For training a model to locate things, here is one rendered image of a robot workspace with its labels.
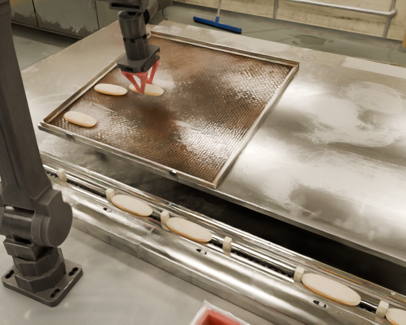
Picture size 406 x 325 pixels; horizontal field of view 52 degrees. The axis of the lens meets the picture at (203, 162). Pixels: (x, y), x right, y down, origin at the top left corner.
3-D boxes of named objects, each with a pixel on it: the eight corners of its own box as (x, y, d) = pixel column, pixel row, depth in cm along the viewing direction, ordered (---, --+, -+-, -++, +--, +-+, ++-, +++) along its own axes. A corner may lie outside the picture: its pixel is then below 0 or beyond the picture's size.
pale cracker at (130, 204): (107, 203, 88) (106, 199, 87) (118, 193, 91) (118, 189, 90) (145, 220, 84) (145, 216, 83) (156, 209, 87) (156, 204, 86)
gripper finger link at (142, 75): (125, 95, 106) (117, 62, 99) (140, 80, 110) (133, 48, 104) (148, 100, 103) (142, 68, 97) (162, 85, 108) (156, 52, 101)
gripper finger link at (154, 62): (128, 92, 107) (120, 60, 100) (142, 77, 111) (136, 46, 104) (151, 97, 104) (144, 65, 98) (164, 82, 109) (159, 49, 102)
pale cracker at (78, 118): (60, 118, 107) (58, 115, 106) (70, 110, 109) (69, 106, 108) (90, 129, 103) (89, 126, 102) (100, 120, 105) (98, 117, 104)
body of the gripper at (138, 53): (116, 69, 100) (109, 41, 94) (139, 48, 106) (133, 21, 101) (140, 74, 97) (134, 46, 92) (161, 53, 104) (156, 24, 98)
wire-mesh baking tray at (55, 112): (41, 126, 106) (38, 121, 105) (151, 34, 135) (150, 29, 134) (214, 190, 86) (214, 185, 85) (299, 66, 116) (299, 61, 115)
